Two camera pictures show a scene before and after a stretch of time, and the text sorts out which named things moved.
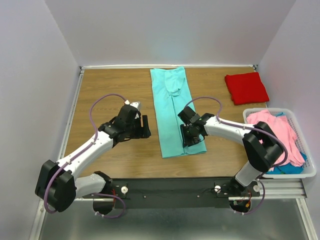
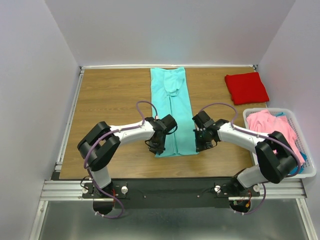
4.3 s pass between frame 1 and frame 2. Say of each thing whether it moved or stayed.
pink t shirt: stayed
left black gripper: moved
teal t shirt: stayed
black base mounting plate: stayed
